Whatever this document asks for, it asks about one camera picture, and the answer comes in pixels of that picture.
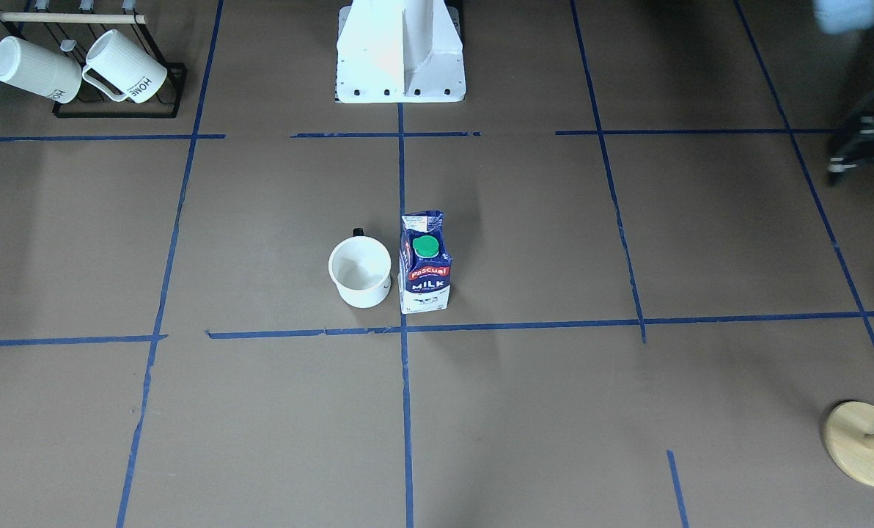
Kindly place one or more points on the black wire mug rack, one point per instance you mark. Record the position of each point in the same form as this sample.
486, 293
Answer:
74, 40

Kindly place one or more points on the wooden mug tree stand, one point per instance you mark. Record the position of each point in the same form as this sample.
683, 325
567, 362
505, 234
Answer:
848, 435

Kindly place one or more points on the white ribbed mug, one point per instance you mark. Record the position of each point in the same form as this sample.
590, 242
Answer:
38, 70

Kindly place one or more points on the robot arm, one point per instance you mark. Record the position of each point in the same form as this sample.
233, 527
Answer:
837, 17

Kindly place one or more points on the white smiley face mug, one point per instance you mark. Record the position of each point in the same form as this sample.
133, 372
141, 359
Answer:
360, 268

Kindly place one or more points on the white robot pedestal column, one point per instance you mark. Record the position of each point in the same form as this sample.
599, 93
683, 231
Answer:
400, 52

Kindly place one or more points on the white mug in rack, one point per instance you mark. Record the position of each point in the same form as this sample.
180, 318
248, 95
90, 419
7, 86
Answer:
121, 69

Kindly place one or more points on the blue white milk carton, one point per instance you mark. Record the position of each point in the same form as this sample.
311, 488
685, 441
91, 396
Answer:
425, 264

